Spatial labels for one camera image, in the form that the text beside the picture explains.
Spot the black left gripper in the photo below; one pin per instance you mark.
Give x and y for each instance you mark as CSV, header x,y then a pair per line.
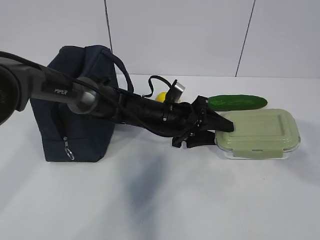
x,y
187,118

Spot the green cucumber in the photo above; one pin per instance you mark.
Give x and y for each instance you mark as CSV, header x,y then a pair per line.
x,y
240,102

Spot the glass container with green lid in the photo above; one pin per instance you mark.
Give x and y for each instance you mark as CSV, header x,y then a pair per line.
x,y
259,134

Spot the dark navy lunch bag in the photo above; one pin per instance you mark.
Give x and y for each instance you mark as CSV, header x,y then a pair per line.
x,y
71,137

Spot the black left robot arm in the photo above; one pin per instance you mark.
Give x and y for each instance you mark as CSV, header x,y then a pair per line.
x,y
21,80

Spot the yellow lemon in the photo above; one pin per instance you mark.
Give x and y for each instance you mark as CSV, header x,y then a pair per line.
x,y
161,97

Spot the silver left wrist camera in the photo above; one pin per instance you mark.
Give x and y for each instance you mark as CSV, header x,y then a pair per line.
x,y
174,93

